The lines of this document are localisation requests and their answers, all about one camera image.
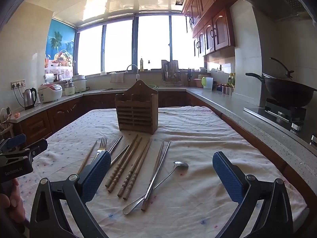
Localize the pink hanging cloth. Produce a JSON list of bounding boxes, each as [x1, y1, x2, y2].
[[110, 73, 124, 83]]

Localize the white red rice cooker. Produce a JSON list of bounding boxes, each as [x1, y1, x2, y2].
[[38, 83, 62, 103]]

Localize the clear jug green lid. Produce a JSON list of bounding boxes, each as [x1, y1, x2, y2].
[[201, 76, 213, 90]]

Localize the tropical fruit poster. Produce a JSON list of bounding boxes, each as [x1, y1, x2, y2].
[[44, 19, 76, 80]]

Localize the steel electric kettle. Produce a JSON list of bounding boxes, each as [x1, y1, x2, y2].
[[23, 88, 37, 110]]

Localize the pink container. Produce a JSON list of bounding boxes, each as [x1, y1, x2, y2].
[[193, 79, 203, 88]]

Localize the kitchen faucet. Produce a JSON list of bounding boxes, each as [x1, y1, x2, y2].
[[126, 64, 140, 81]]

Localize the lower wooden cabinets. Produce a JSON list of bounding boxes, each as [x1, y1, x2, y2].
[[10, 88, 316, 195]]

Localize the person's left hand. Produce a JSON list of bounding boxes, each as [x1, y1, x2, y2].
[[1, 178, 26, 223]]

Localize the yellow detergent bottle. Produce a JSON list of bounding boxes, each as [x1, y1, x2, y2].
[[140, 58, 144, 71]]

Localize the green colander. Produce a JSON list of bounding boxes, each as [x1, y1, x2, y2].
[[147, 84, 159, 89]]

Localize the oil bottles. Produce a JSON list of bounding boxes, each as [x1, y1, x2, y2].
[[227, 73, 235, 87]]

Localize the white dotted tablecloth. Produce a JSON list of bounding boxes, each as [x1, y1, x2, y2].
[[17, 105, 308, 238]]

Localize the tall white cooker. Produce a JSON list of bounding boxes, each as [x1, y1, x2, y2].
[[72, 75, 87, 93]]

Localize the small white cooker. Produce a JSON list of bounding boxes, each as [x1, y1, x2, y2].
[[64, 80, 75, 96]]

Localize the wall power outlet strip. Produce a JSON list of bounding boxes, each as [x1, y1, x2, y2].
[[10, 79, 26, 90]]

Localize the gas stove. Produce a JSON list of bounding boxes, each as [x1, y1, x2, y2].
[[243, 98, 316, 146]]

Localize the wooden cabinets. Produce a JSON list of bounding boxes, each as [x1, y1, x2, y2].
[[182, 0, 238, 57], [10, 88, 316, 195]]

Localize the upper wooden cabinets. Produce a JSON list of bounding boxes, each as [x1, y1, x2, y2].
[[182, 0, 238, 57]]

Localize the steel fork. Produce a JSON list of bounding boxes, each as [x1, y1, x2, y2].
[[94, 137, 107, 160]]

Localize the dish rack with boards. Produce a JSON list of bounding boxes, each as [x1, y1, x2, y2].
[[161, 60, 182, 86]]

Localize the spice jars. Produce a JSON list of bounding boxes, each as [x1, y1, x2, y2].
[[221, 85, 234, 96]]

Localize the black wok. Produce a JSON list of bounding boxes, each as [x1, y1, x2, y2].
[[245, 57, 316, 107]]

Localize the long steel chopstick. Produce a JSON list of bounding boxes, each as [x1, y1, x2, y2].
[[143, 141, 171, 201]]

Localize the steel spoon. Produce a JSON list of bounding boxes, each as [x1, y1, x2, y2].
[[122, 160, 189, 216]]

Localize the wooden utensil holder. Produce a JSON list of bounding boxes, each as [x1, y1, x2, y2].
[[115, 80, 159, 134]]

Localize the paper towel roll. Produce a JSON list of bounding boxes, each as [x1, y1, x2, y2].
[[44, 74, 54, 83]]

